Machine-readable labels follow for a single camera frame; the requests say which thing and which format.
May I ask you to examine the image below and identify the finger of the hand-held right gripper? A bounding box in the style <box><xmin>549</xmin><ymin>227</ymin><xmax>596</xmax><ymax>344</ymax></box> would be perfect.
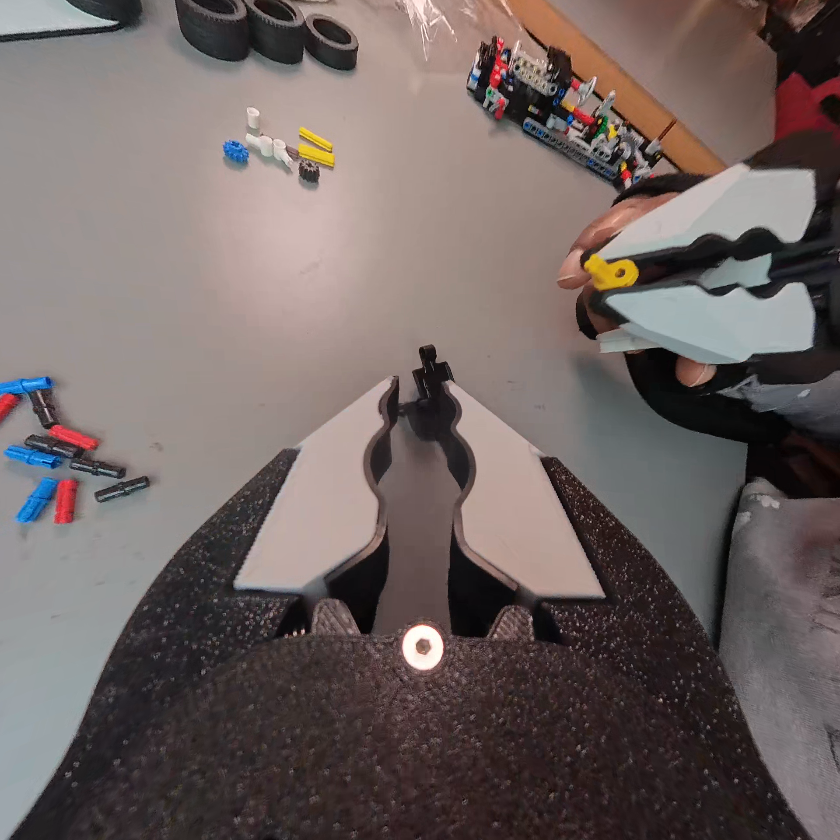
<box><xmin>592</xmin><ymin>163</ymin><xmax>819</xmax><ymax>265</ymax></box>
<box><xmin>588</xmin><ymin>255</ymin><xmax>816</xmax><ymax>366</ymax></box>

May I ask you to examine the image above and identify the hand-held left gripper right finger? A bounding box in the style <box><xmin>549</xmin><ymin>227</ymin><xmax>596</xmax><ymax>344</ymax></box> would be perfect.
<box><xmin>445</xmin><ymin>381</ymin><xmax>607</xmax><ymax>635</ymax></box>

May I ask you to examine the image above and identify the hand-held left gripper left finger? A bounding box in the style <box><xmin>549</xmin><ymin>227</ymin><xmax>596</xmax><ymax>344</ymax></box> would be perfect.
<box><xmin>233</xmin><ymin>376</ymin><xmax>401</xmax><ymax>635</ymax></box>

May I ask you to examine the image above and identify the black yellow toy joint piece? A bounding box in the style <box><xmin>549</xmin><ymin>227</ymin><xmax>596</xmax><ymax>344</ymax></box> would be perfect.
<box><xmin>583</xmin><ymin>254</ymin><xmax>639</xmax><ymax>291</ymax></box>

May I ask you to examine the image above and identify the black curved toy roof assembly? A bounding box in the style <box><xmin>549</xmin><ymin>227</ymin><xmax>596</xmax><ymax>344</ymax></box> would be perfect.
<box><xmin>371</xmin><ymin>343</ymin><xmax>475</xmax><ymax>635</ymax></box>

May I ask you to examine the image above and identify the toy brick car chassis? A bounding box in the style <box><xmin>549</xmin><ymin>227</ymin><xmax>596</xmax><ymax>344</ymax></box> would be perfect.
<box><xmin>466</xmin><ymin>36</ymin><xmax>664</xmax><ymax>191</ymax></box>

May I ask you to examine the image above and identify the grey desk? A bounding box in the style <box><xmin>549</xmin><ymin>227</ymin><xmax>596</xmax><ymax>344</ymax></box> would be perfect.
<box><xmin>0</xmin><ymin>0</ymin><xmax>749</xmax><ymax>840</ymax></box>

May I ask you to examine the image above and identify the person's right hand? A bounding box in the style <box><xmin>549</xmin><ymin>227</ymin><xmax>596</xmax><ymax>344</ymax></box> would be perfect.
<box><xmin>556</xmin><ymin>187</ymin><xmax>678</xmax><ymax>291</ymax></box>

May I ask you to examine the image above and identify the red plastic stool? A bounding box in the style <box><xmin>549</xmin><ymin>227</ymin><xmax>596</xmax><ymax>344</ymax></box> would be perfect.
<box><xmin>774</xmin><ymin>72</ymin><xmax>840</xmax><ymax>142</ymax></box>

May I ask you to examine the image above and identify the adjacent grey table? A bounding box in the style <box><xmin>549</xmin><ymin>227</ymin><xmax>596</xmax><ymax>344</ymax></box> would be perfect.
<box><xmin>505</xmin><ymin>0</ymin><xmax>782</xmax><ymax>175</ymax></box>

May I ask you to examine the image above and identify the pile of small connector pins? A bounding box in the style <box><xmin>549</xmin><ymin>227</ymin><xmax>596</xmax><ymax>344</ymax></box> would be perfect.
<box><xmin>0</xmin><ymin>376</ymin><xmax>151</xmax><ymax>526</ymax></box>

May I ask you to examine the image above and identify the person's grey patterned sweatshirt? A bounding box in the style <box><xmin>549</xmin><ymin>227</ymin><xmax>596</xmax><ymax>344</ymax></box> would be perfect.
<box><xmin>718</xmin><ymin>479</ymin><xmax>840</xmax><ymax>840</ymax></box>

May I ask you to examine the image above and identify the clear plastic bag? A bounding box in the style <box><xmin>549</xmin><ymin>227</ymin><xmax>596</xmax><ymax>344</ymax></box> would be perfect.
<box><xmin>394</xmin><ymin>0</ymin><xmax>526</xmax><ymax>63</ymax></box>

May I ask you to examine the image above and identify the white toy connector piece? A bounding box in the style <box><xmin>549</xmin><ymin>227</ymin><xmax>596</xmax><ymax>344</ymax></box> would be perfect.
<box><xmin>246</xmin><ymin>133</ymin><xmax>298</xmax><ymax>173</ymax></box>

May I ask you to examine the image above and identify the white metal book stand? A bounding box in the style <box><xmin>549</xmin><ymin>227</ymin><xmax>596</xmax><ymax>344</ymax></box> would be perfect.
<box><xmin>0</xmin><ymin>0</ymin><xmax>122</xmax><ymax>43</ymax></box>

